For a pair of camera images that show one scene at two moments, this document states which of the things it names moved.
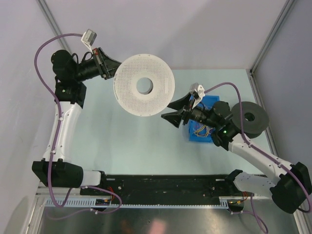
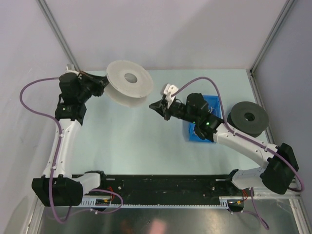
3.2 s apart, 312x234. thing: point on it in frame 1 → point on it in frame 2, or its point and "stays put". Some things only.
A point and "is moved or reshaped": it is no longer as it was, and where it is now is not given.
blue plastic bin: (200, 131) stays put
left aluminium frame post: (53, 24) stays put
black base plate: (157, 190) stays put
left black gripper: (109, 66) → (99, 82)
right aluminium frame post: (287, 5) stays put
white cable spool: (139, 66) is moved or reshaped
